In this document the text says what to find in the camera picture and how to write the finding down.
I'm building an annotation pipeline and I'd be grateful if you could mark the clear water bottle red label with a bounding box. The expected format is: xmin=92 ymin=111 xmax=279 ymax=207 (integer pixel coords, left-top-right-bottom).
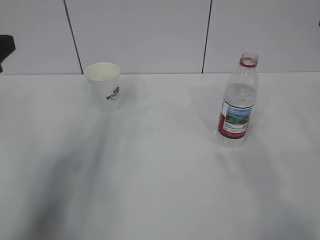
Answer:
xmin=216 ymin=52 xmax=259 ymax=149

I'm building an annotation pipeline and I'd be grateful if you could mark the white paper cup green logo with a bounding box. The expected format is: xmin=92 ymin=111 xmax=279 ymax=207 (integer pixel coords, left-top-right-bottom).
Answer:
xmin=83 ymin=62 xmax=120 ymax=114

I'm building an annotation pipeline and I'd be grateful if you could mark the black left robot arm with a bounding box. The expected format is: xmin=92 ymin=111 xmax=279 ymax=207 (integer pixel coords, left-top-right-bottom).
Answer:
xmin=0 ymin=34 xmax=16 ymax=73

